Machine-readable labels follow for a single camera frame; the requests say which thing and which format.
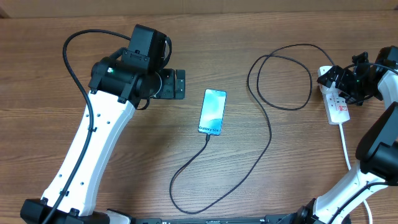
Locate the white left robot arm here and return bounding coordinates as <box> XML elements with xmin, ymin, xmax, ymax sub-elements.
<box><xmin>20</xmin><ymin>25</ymin><xmax>185</xmax><ymax>223</ymax></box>

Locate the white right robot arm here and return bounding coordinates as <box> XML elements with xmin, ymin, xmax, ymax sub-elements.
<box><xmin>277</xmin><ymin>45</ymin><xmax>397</xmax><ymax>223</ymax></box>

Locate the white power strip cord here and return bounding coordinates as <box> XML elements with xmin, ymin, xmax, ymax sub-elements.
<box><xmin>338</xmin><ymin>123</ymin><xmax>373</xmax><ymax>224</ymax></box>

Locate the white power strip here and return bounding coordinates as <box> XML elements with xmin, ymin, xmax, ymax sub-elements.
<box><xmin>317</xmin><ymin>65</ymin><xmax>351</xmax><ymax>126</ymax></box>

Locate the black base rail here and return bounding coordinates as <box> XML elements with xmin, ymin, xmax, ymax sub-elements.
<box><xmin>105</xmin><ymin>208</ymin><xmax>352</xmax><ymax>224</ymax></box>

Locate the blue smartphone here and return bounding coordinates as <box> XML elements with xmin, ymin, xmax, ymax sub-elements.
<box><xmin>198</xmin><ymin>89</ymin><xmax>227</xmax><ymax>136</ymax></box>

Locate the black charger cable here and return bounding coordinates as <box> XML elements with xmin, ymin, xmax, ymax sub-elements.
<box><xmin>169</xmin><ymin>43</ymin><xmax>336</xmax><ymax>215</ymax></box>

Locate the white charger adapter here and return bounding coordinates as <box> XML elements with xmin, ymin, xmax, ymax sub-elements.
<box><xmin>318</xmin><ymin>82</ymin><xmax>338</xmax><ymax>95</ymax></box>

